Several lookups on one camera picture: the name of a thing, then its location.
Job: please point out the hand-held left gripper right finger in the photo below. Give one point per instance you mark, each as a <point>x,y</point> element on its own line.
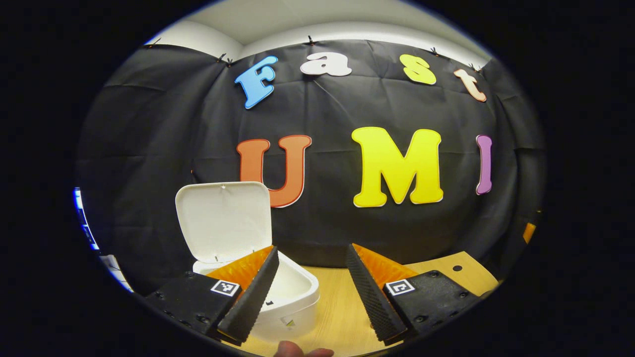
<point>372,297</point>

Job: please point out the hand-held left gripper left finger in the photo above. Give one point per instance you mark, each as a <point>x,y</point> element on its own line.
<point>253,297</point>

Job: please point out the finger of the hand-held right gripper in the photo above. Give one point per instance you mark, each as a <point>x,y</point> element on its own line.
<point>529,233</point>

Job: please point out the white desktop garbage bin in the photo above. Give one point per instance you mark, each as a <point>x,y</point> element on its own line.
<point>292,292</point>

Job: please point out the white garbage bin lid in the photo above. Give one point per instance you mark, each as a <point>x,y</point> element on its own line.
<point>223,220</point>

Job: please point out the white side table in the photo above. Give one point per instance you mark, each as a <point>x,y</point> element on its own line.
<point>115,270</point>

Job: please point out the computer monitor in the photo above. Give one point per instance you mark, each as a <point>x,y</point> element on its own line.
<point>90,237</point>

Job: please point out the black backdrop cloth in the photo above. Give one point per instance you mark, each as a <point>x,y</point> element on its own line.
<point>327,114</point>

